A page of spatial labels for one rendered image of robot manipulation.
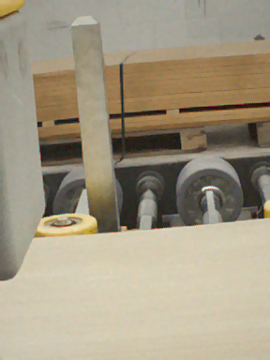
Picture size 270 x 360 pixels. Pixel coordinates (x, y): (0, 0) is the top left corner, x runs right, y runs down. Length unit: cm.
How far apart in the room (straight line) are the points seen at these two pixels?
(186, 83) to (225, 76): 23
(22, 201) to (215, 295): 74
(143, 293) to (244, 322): 14
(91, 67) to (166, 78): 481
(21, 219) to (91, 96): 110
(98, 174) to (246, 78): 482
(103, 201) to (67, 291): 35
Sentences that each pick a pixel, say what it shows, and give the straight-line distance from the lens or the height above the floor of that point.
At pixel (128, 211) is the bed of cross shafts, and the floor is 76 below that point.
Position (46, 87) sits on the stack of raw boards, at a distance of 621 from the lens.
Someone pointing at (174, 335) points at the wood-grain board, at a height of 90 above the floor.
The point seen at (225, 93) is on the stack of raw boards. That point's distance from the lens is 620.
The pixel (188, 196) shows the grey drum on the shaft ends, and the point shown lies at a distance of 179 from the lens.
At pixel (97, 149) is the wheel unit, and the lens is 139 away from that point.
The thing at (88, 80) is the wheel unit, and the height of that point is 106.
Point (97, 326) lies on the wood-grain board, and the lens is 97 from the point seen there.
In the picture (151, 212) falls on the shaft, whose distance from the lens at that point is 171.
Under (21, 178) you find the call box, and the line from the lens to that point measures 29.
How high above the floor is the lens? 123
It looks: 13 degrees down
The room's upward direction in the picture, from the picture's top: 6 degrees counter-clockwise
